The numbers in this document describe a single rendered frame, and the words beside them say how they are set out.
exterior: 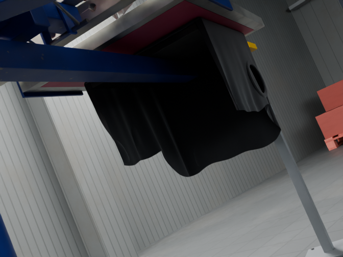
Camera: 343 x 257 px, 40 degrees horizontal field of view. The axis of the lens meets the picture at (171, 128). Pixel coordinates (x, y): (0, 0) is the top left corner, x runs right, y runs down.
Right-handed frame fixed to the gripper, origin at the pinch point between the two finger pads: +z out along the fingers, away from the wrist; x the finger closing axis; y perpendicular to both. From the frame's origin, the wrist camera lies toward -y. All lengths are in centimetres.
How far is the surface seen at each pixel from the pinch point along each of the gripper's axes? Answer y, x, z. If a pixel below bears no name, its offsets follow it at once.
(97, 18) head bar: 6.2, -25.2, 7.3
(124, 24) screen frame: 9.2, -18.6, 9.8
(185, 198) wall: -173, 352, 79
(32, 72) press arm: 1, -51, 20
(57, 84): -23.4, -9.1, 11.0
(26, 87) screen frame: -27.1, -18.6, 10.2
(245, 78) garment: 21.5, 26.4, 30.6
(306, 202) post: 12, 75, 83
